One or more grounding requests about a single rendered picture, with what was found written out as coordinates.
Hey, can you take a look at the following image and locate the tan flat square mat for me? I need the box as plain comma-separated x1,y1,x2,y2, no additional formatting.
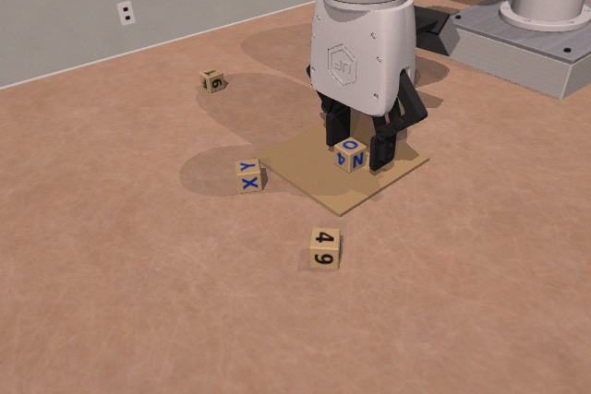
254,118,429,218

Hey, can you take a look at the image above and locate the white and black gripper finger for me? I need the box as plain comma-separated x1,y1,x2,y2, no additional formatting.
316,90,351,147
369,69,428,171

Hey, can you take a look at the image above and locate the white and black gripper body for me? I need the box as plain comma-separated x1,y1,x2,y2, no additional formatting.
310,0,416,117

